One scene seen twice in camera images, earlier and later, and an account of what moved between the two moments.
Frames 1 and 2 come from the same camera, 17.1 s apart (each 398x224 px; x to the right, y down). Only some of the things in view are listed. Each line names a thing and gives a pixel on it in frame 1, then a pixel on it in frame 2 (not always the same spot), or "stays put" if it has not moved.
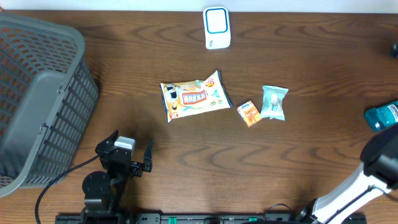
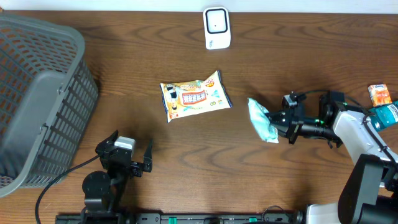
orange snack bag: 184,99 stays put
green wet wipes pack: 272,102 -> 261,120
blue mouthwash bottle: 379,117 stays put
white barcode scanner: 217,27 stays put
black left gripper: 136,168 stays put
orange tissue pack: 250,113 -> 380,94
